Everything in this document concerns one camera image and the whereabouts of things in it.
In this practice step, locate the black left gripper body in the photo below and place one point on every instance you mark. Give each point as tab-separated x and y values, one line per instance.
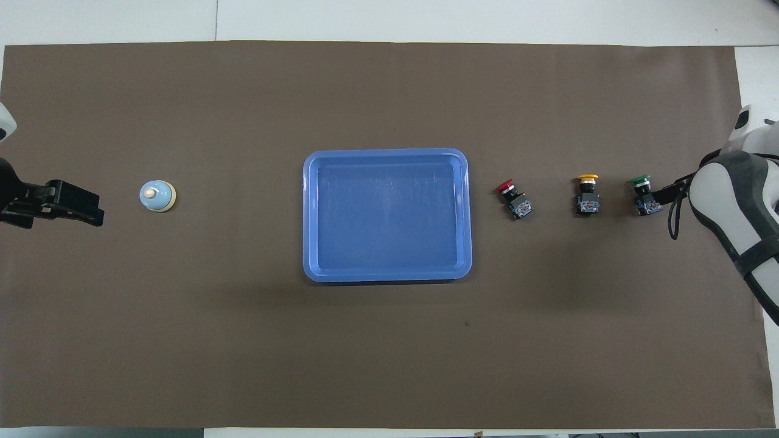
61	198

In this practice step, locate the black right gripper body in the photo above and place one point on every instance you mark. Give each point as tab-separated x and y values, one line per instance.
683	187

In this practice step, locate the green push button switch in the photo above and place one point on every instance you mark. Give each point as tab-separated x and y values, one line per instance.
646	205

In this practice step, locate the yellow push button switch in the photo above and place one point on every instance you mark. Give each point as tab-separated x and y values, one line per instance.
588	204

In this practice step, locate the red push button switch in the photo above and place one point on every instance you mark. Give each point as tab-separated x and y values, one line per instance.
522	208

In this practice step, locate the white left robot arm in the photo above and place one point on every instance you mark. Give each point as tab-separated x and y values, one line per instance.
5	125

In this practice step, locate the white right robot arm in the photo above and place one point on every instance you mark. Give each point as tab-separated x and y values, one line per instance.
730	194

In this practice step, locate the light blue desk bell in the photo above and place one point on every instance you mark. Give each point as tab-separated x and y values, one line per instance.
155	198

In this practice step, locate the blue plastic tray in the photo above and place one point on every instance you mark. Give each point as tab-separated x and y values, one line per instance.
365	243

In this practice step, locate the brown table mat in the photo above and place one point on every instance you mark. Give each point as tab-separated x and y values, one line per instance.
243	340

